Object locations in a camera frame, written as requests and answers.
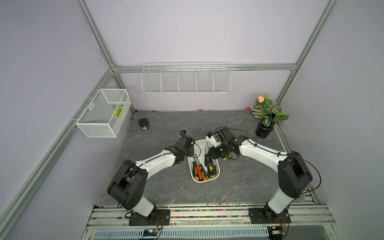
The green object in basket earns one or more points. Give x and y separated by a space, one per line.
118 111

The aluminium frame rail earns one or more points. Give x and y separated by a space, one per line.
204 66

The small orange black screwdriver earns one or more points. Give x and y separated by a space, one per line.
213 168

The small black jar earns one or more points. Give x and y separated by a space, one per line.
144 124

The white plastic storage box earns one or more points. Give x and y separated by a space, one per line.
201 148

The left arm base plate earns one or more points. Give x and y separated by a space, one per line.
160 217

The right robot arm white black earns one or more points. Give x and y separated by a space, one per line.
293 173

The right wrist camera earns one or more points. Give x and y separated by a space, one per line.
212 139

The artificial green potted plant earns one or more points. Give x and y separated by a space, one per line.
269 114

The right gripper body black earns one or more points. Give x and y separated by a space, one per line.
219 150

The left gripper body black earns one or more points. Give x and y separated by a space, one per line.
189 152

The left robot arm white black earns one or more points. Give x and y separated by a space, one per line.
128 184

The orange black large screwdriver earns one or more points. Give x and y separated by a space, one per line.
199 173

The white perforated cable duct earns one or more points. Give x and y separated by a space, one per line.
182 233

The white wire cube basket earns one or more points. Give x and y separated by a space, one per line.
98 120

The long white wire wall basket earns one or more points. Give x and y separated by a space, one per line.
209 81

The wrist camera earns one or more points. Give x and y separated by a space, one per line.
212 139
183 132

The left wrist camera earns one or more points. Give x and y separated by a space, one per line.
183 132

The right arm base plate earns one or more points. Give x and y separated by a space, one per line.
267 216

